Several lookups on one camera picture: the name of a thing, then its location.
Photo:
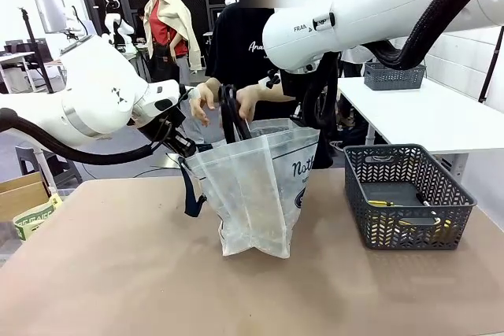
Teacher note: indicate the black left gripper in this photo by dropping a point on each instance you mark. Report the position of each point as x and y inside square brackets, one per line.
[159, 127]

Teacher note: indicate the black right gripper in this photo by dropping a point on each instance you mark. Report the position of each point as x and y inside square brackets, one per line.
[299, 88]

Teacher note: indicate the translucent white printed shopping bag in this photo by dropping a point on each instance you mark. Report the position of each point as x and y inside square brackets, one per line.
[252, 194]

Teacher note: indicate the dark grey plastic basket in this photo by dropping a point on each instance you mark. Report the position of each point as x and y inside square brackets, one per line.
[409, 198]
[393, 75]

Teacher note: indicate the person's left forearm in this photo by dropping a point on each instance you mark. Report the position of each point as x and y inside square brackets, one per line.
[275, 90]

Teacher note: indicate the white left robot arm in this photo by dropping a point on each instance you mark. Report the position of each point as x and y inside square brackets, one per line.
[94, 88]

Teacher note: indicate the green printed paper bag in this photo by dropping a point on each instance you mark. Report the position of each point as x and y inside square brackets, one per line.
[35, 218]

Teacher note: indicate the person's right hand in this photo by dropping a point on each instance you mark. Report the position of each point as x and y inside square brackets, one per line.
[204, 102]

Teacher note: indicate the person's left hand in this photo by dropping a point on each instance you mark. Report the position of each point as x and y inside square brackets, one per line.
[250, 102]

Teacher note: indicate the person in black t-shirt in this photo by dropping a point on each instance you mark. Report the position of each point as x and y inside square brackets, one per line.
[236, 49]

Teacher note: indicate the mannequin with cream jacket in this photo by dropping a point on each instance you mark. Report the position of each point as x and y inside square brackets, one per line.
[173, 33]

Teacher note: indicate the grey plastic stool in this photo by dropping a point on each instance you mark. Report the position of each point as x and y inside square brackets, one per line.
[59, 167]

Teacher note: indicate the white table with white legs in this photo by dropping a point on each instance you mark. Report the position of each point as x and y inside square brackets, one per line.
[425, 115]

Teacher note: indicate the thin yellow item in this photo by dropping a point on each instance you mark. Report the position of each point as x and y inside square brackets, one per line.
[380, 202]

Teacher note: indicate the white table with slim leg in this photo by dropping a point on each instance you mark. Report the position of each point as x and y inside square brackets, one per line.
[43, 170]

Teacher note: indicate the black white-tipped pen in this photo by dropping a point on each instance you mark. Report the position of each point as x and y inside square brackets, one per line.
[423, 199]

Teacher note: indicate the brown cardboard box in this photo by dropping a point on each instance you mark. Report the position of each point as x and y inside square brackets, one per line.
[23, 194]

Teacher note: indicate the black tripod with clamp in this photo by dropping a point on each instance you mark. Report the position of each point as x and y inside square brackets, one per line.
[37, 52]

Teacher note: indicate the long yellow item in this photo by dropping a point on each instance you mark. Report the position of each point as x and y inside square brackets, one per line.
[413, 224]

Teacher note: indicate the black slanted light stand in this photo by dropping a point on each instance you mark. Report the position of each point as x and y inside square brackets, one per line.
[494, 60]

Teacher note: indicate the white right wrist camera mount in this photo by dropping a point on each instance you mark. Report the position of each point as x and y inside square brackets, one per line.
[273, 79]

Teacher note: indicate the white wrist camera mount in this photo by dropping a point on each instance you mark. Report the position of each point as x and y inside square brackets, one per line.
[191, 93]
[273, 79]

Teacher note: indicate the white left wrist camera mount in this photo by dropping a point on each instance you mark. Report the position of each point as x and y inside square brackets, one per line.
[191, 93]

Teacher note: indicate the grey wall panel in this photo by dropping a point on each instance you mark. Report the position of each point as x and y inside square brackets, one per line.
[50, 11]

